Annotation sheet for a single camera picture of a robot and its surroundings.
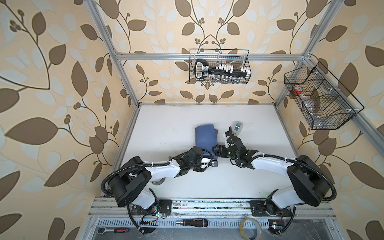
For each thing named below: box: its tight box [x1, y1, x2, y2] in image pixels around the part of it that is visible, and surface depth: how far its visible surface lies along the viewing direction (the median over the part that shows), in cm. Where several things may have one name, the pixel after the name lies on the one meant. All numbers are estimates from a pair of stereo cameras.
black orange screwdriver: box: [175, 218, 209, 228], surface depth 70 cm
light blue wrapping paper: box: [195, 123, 218, 160], surface depth 96 cm
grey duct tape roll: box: [150, 177, 166, 186], surface depth 81 cm
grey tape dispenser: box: [232, 120, 244, 135], surface depth 104 cm
